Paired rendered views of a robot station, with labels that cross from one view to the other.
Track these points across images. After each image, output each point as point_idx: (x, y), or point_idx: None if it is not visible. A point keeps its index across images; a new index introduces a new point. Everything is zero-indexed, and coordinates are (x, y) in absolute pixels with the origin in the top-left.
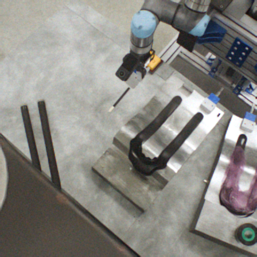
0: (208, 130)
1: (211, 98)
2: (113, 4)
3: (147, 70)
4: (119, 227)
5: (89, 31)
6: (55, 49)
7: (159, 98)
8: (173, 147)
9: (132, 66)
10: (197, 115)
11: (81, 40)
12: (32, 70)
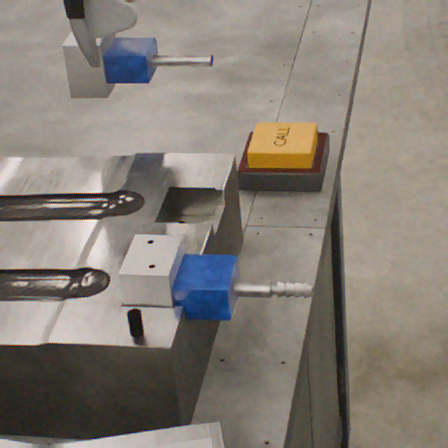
0: (30, 338)
1: (203, 264)
2: None
3: (120, 15)
4: None
5: (274, 36)
6: (147, 22)
7: (87, 169)
8: None
9: None
10: (89, 277)
11: (226, 39)
12: (41, 23)
